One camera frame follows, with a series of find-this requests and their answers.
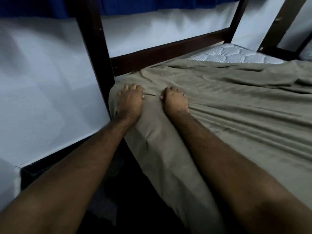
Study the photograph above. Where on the person's right hand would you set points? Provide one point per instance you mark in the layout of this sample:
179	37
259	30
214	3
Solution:
175	101

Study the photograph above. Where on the person's left hand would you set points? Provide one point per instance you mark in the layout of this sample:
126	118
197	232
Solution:
128	103

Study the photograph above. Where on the dark wooden bunk bed frame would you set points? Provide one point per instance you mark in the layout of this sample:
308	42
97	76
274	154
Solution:
102	46

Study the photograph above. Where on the white quilted mattress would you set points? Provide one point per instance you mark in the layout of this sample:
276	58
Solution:
234	54

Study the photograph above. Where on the person's left forearm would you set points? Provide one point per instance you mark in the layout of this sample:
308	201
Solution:
61	175

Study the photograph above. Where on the person's right forearm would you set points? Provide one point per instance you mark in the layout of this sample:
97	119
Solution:
234	175

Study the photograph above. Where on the person's right thumb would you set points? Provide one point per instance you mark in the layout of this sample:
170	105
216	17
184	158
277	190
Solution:
161	97

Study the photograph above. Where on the blue curtain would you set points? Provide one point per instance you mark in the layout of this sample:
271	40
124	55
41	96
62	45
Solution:
48	7

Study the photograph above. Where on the olive green bed sheet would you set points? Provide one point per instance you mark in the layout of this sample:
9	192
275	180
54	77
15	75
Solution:
219	114

